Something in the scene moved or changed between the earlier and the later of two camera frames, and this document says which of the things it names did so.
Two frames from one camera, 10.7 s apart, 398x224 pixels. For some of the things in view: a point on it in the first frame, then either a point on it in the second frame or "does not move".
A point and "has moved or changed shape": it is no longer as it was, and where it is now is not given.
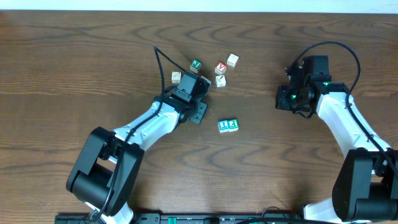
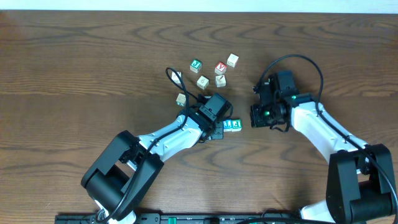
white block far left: x=176 y=77 does not move
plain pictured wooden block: x=221 y=81 does not move
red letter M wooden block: x=232 y=60 does not move
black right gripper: x=282 y=101 -> x=257 y=119
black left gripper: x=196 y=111 -> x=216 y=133
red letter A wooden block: x=220 y=68 does not move
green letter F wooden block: x=233 y=125 has moved or changed shape
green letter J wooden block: x=195 y=65 does not move
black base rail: x=189 y=218 does not move
